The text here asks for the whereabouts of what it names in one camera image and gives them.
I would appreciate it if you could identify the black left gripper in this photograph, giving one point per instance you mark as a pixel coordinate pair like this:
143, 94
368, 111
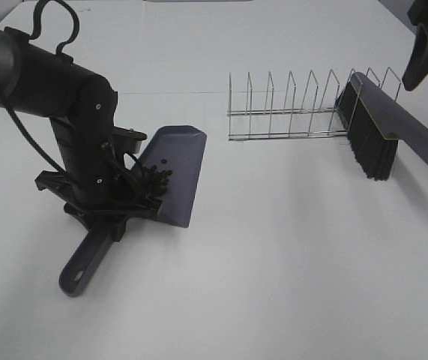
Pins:
94, 179

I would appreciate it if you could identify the pile of coffee beans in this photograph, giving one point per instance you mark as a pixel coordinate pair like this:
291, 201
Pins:
153, 182

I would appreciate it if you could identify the purple brush black bristles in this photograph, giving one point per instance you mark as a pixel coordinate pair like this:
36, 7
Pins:
375, 123

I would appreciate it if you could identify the purple plastic dustpan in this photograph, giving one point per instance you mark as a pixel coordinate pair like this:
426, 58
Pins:
179, 148

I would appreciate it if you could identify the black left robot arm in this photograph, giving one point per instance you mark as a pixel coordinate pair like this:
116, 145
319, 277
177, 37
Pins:
80, 104

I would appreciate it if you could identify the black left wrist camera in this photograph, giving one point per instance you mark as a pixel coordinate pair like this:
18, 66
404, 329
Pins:
127, 141

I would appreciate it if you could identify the chrome wire dish rack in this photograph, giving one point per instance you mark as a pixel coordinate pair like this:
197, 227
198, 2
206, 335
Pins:
301, 107

